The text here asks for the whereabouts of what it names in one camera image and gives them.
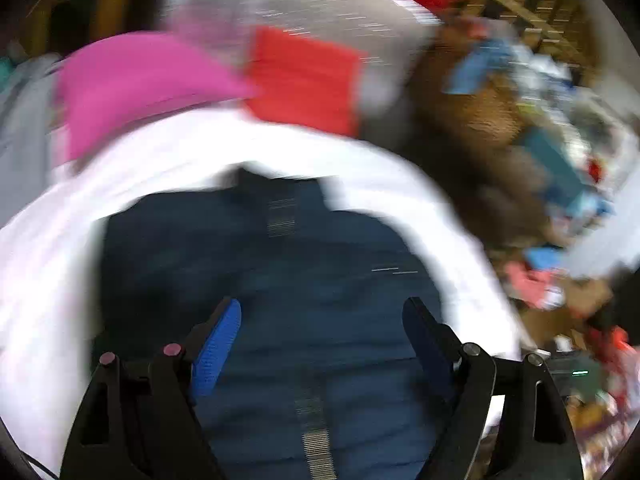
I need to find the pile of mixed clothes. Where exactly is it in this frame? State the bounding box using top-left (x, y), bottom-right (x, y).
top-left (445, 20), bottom-right (640, 461)

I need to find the wooden cabinet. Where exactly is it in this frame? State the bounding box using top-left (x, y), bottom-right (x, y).
top-left (30, 0), bottom-right (171, 56)

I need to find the navy blue padded jacket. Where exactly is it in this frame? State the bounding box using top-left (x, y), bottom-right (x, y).
top-left (92, 165), bottom-right (451, 480)

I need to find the wooden slatted frame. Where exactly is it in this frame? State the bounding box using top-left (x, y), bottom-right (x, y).
top-left (460, 0), bottom-right (601, 76)

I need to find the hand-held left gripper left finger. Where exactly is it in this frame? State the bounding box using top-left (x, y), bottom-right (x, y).
top-left (60, 297), bottom-right (242, 480)

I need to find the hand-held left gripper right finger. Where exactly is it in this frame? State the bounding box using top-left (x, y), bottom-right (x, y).
top-left (402, 296), bottom-right (585, 480)

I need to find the brown fuzzy blanket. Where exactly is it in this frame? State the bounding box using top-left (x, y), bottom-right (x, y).
top-left (395, 25), bottom-right (556, 246)

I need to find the red garment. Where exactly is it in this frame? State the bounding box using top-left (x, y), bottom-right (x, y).
top-left (242, 25), bottom-right (368, 136)

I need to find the white bed sheet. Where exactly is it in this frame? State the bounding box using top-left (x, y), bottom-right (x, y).
top-left (0, 105), bottom-right (523, 480)

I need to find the pink garment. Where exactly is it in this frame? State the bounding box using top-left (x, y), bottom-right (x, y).
top-left (52, 30), bottom-right (261, 161)

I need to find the light grey garment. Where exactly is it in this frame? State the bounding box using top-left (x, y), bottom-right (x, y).
top-left (0, 52), bottom-right (66, 226)

